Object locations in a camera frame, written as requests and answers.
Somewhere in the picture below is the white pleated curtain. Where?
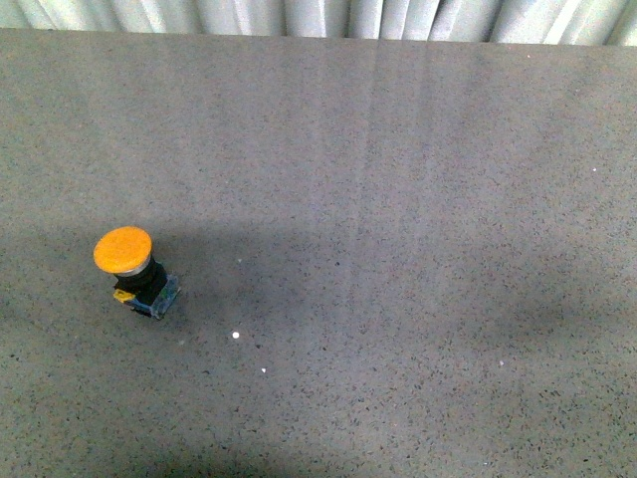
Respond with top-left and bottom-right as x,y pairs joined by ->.
1,0 -> 636,47

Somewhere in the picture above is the yellow push button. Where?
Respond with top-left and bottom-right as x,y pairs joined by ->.
93,226 -> 180,321

